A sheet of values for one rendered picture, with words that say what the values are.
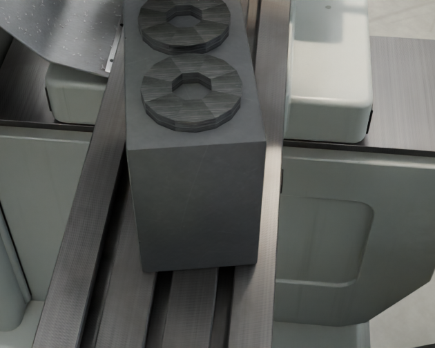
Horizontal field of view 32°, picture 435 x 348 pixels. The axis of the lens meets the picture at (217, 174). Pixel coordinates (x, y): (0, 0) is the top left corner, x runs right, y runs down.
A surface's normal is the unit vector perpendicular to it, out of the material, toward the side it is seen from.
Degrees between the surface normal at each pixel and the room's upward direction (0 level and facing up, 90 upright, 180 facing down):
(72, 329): 0
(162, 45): 90
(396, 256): 90
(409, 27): 0
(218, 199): 90
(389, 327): 0
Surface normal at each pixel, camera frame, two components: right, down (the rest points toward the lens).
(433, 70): 0.00, -0.65
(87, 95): -0.10, 0.75
